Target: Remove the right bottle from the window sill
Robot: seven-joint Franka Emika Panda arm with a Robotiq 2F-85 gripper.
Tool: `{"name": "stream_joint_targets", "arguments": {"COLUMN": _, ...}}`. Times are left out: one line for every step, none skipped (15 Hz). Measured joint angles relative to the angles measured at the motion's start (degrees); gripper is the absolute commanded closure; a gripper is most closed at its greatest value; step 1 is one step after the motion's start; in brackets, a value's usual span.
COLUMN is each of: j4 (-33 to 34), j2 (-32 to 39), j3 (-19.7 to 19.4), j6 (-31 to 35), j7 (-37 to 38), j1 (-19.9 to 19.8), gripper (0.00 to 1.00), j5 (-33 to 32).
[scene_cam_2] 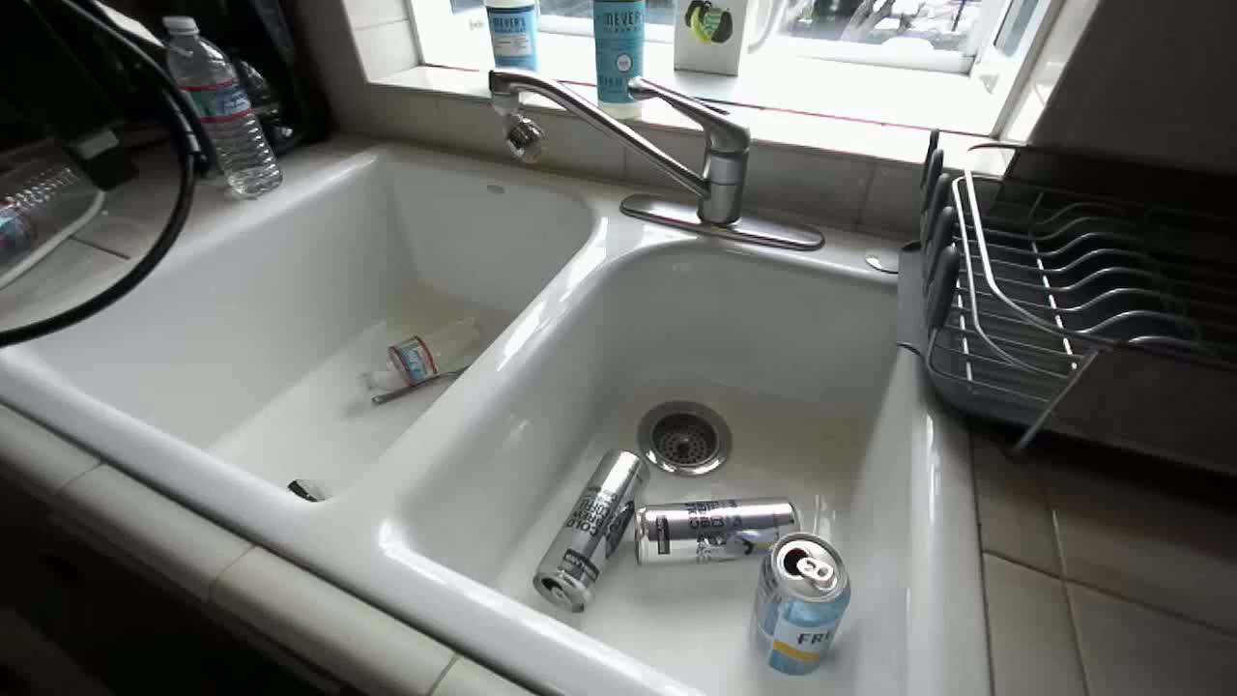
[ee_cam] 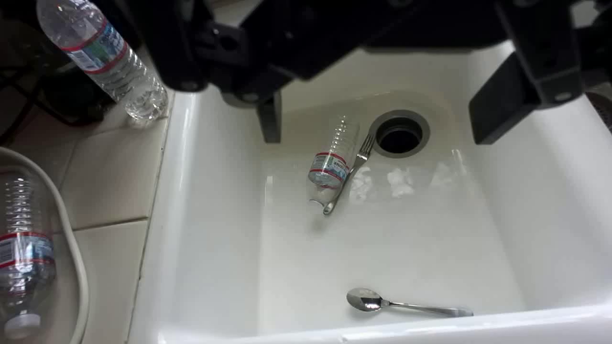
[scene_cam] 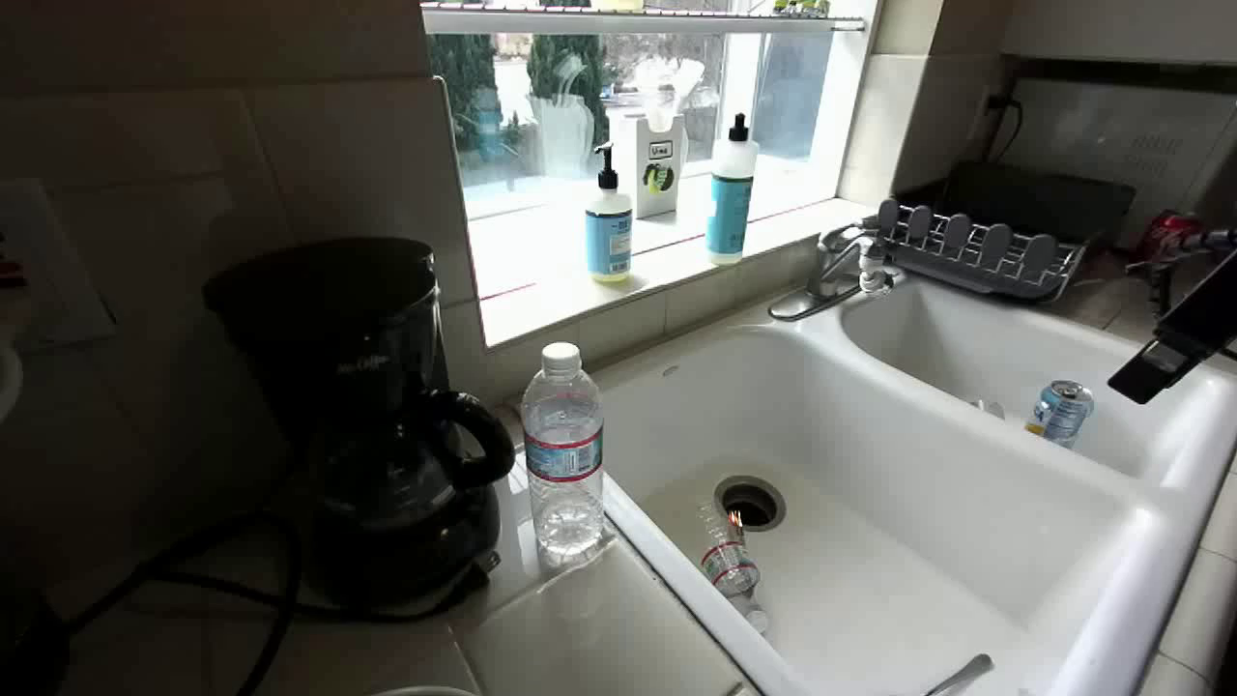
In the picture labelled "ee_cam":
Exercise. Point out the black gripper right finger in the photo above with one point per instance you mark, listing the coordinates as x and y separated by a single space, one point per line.
504 96

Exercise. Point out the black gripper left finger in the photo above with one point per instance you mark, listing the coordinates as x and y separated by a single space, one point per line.
271 121

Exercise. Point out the small crushed plastic bottle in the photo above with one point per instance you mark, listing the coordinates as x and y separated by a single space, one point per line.
328 169

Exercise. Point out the upright clear water bottle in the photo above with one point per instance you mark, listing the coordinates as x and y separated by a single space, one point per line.
97 50

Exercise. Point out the empty clear water bottle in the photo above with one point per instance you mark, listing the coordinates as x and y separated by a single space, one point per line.
22 255

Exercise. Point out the silver table knife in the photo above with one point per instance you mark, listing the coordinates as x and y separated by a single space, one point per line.
334 203

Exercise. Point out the metal sink drain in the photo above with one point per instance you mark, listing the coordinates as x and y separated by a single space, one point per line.
403 136

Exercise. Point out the white double basin sink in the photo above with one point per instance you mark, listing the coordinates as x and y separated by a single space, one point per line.
414 255

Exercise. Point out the silver spoon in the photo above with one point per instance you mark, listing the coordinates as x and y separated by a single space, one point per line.
364 299

